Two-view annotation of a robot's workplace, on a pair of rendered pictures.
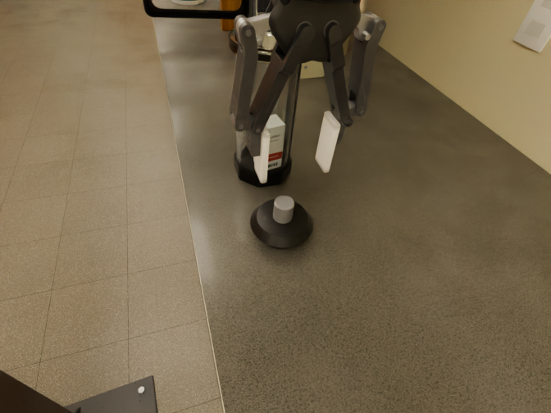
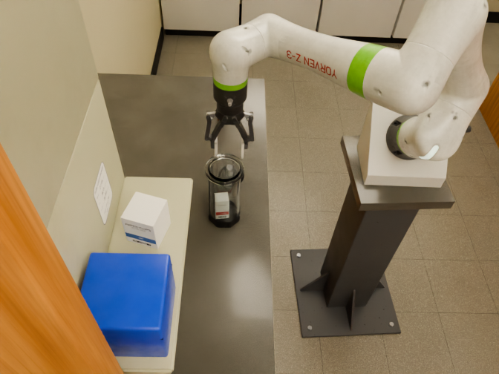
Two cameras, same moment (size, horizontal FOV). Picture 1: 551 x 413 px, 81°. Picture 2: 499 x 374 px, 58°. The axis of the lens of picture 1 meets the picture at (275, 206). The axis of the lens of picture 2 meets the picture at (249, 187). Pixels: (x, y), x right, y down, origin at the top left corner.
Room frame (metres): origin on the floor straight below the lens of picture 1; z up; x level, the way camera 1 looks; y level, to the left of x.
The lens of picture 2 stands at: (1.22, 0.37, 2.09)
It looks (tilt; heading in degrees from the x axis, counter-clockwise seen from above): 50 degrees down; 199
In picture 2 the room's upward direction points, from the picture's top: 4 degrees clockwise
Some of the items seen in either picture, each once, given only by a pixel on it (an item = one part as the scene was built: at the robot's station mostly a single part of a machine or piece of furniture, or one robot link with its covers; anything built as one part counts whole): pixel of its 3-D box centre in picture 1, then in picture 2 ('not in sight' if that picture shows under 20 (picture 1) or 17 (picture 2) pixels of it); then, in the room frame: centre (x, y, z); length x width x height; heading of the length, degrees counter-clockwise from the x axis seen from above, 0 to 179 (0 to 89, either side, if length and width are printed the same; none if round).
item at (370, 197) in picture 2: not in sight; (393, 170); (0.02, 0.49, 0.92); 0.32 x 0.32 x 0.04; 26
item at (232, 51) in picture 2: not in sight; (232, 56); (0.30, -0.01, 1.42); 0.13 x 0.11 x 0.14; 154
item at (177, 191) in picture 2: not in sight; (149, 274); (0.95, 0.12, 1.46); 0.32 x 0.12 x 0.10; 22
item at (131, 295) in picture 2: not in sight; (129, 305); (1.04, 0.16, 1.55); 0.10 x 0.10 x 0.09; 22
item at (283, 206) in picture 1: (282, 217); not in sight; (0.31, -0.01, 0.97); 0.09 x 0.09 x 0.07
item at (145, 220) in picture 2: not in sight; (146, 220); (0.91, 0.11, 1.54); 0.05 x 0.05 x 0.06; 6
